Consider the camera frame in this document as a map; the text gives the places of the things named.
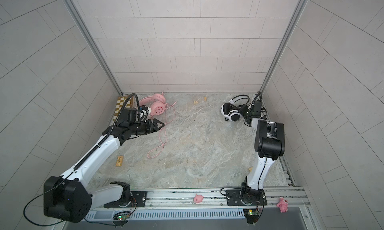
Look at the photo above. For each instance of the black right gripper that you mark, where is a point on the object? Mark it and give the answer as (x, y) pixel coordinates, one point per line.
(244, 109)

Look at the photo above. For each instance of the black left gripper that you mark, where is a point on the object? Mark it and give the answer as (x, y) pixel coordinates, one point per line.
(154, 125)

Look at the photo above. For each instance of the white black headphones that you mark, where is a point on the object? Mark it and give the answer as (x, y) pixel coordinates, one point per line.
(233, 112)

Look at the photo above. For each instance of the pink headphones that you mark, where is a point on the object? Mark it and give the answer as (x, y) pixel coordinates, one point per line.
(157, 103)

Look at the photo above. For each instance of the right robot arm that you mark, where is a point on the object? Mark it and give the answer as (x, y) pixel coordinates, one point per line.
(269, 146)

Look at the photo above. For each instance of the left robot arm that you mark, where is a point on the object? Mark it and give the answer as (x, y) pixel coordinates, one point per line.
(66, 197)

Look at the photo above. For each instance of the wooden folded chess board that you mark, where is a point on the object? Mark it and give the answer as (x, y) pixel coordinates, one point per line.
(120, 103)

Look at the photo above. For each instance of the rectangular wooden block left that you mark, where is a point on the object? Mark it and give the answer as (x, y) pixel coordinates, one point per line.
(119, 161)

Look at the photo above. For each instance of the pink pig toy centre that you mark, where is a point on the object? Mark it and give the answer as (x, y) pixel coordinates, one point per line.
(198, 199)

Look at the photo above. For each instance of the pink pig toy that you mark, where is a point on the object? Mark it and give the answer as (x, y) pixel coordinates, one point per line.
(198, 199)
(283, 205)

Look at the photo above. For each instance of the left circuit board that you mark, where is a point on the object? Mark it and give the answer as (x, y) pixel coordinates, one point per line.
(122, 216)

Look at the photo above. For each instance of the circuit board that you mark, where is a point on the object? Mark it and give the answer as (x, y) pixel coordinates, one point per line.
(251, 215)
(122, 216)

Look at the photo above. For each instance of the pink pig toy right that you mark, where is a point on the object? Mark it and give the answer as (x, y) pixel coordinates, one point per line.
(283, 205)

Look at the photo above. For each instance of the right circuit board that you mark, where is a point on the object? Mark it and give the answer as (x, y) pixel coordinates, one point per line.
(251, 215)

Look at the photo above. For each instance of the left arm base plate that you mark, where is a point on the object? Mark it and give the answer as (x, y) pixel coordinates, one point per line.
(139, 198)

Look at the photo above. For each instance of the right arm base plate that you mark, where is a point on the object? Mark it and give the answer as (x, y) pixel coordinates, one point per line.
(234, 199)

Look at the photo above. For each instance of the aluminium rail frame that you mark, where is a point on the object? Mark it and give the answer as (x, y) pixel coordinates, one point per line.
(178, 204)

